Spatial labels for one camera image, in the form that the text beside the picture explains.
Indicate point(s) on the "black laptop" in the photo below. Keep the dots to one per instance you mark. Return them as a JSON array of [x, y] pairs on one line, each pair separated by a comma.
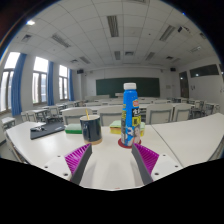
[[50, 130]]

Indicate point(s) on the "green and white case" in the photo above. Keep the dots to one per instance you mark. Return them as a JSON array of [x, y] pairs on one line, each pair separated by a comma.
[[73, 129]]

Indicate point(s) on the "blue drink bottle white cap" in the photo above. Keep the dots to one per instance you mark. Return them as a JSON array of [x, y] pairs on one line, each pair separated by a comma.
[[130, 113]]

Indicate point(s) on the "group of white classroom desks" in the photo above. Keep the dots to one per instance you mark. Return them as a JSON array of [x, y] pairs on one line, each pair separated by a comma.
[[35, 111]]

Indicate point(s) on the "dark blue mug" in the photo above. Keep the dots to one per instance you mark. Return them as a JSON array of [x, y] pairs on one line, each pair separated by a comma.
[[90, 130]]

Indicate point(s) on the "wooden stirring stick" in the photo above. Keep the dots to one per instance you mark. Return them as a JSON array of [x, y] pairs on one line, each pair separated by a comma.
[[87, 115]]

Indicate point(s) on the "black wall speaker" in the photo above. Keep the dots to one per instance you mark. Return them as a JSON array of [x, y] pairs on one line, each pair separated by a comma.
[[173, 69], [80, 71]]

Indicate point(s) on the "bright classroom window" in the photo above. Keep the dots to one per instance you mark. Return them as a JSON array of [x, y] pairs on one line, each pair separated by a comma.
[[63, 83], [6, 83], [40, 81]]

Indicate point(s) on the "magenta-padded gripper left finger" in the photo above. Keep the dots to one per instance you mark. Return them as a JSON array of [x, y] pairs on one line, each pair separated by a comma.
[[56, 166]]

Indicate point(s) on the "blue window curtain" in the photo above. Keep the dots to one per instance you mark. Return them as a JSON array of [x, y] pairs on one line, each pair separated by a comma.
[[50, 83], [71, 85], [18, 85]]

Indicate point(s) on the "dark high wall window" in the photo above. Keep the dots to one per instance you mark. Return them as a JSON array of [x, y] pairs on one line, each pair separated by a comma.
[[204, 71]]

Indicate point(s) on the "ceiling projector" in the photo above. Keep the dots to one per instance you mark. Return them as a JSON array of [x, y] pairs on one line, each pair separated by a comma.
[[184, 30]]

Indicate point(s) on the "dark classroom door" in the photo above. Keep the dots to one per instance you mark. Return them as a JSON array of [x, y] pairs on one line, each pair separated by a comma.
[[184, 85]]

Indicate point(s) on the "group of white classroom chairs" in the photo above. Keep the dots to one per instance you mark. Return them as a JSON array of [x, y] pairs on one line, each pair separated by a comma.
[[159, 114]]

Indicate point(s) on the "group of ceiling light panels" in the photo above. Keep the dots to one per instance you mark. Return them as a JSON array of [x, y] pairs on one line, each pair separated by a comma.
[[112, 26]]

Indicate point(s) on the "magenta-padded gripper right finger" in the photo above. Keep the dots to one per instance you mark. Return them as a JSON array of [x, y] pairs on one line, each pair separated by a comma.
[[165, 166]]

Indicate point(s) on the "dark green blackboard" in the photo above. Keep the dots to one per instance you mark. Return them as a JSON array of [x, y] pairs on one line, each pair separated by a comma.
[[110, 87]]

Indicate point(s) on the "flat round red coaster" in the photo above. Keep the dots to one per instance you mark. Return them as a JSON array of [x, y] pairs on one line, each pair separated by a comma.
[[122, 144]]

